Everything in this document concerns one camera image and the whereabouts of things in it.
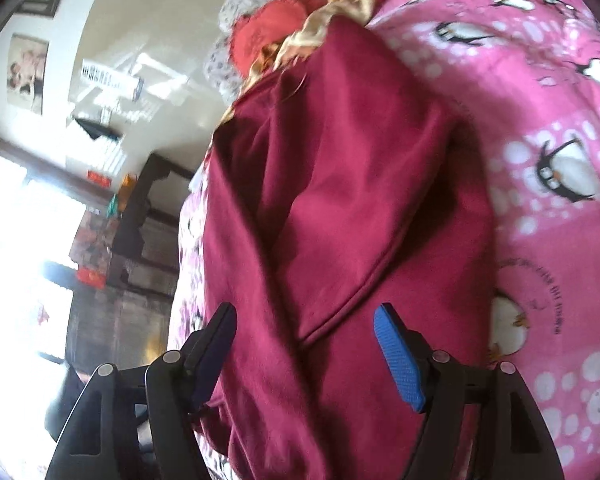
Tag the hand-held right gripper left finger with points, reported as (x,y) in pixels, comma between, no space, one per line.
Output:
(214,360)

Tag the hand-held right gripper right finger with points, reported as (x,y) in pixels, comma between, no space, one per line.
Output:
(399,360)

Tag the maroon garment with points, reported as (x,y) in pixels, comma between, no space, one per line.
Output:
(355,185)

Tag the dark wooden cabinet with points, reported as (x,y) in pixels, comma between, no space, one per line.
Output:
(147,230)

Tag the red paper decoration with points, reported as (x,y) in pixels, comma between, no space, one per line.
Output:
(90,276)
(98,178)

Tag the bright window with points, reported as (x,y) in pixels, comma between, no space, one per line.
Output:
(10,220)

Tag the pink penguin blanket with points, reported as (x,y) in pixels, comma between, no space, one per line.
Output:
(530,85)

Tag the red cloth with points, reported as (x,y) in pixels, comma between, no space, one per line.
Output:
(265,32)

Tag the red gold satin quilt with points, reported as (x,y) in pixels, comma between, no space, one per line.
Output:
(325,15)

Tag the wall poster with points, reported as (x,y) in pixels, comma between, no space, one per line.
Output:
(27,72)

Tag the dark picture frame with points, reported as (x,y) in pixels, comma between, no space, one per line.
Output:
(42,2)

